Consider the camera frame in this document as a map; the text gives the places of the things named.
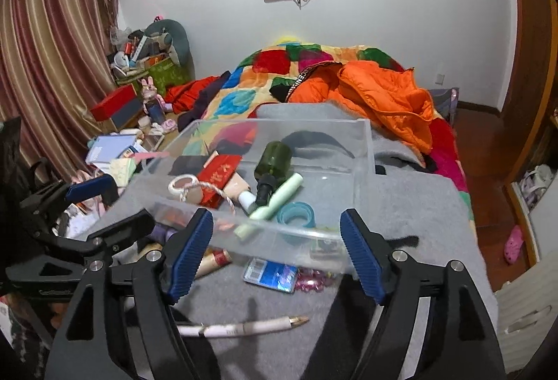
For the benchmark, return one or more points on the red clothing pile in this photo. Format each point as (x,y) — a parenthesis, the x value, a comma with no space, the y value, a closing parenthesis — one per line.
(182,98)

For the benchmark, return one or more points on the red gift box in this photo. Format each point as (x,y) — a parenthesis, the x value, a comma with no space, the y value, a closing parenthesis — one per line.
(113,102)

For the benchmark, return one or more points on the pink croc shoe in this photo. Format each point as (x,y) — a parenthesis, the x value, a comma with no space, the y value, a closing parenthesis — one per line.
(513,245)

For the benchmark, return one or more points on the dark green spray bottle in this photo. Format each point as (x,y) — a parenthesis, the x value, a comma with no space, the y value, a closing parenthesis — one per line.
(271,170)

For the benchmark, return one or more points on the orange puffer jacket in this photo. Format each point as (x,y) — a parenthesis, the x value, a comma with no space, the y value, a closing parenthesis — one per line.
(390,99)

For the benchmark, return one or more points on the light green tube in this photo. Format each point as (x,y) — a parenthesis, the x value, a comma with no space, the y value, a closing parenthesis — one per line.
(284,193)

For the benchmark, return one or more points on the blue card box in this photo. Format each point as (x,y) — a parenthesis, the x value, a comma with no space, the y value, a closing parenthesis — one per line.
(271,275)

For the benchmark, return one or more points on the striped red gold curtain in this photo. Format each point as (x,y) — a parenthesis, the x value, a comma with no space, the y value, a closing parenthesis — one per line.
(54,69)

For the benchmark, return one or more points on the wooden door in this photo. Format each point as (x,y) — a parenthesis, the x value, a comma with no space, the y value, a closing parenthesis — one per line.
(526,108)

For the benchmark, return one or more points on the blue white notebook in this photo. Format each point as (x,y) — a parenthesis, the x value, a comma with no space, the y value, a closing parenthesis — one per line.
(108,147)

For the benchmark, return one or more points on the pink flat box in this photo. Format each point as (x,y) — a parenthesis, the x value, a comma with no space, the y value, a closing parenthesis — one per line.
(144,156)

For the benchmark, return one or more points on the grey backpack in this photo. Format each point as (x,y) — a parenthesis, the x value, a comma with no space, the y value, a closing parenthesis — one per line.
(446,103)

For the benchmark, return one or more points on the pink rabbit toy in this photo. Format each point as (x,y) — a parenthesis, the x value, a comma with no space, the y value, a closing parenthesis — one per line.
(155,106)

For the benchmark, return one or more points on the white gauze bandage roll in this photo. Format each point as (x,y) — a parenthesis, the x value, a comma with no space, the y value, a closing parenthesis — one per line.
(186,188)

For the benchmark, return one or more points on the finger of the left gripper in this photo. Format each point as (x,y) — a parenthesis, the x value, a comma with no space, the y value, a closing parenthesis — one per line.
(102,186)
(119,235)

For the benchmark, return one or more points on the white pen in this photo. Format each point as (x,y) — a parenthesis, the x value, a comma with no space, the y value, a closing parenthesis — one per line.
(249,328)

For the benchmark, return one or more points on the colourful patchwork quilt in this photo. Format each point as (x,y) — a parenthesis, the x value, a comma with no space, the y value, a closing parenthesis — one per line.
(266,76)

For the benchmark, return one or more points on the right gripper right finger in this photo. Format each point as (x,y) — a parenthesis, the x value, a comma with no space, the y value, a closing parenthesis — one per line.
(460,341)

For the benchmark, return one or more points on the beige tube red cap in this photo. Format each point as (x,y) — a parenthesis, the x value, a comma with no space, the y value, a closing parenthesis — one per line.
(212,262)

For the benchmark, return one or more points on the teal tape roll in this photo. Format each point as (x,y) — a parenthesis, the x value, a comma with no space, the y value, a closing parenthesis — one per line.
(297,214)

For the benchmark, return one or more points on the purple black spray bottle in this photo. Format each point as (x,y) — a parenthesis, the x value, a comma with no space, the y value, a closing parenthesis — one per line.
(161,233)

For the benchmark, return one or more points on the clear plastic storage bin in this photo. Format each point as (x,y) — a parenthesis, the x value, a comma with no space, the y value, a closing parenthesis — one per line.
(333,156)

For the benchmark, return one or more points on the red tea packet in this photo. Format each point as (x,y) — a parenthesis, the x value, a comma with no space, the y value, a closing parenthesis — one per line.
(217,171)

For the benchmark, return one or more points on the grey green plush cushion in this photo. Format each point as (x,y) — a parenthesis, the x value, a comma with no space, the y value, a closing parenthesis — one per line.
(171,38)

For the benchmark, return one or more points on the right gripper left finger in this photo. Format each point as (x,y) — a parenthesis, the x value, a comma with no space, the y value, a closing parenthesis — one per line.
(92,342)

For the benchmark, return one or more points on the green gift box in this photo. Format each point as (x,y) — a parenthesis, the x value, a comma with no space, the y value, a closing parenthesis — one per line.
(166,74)

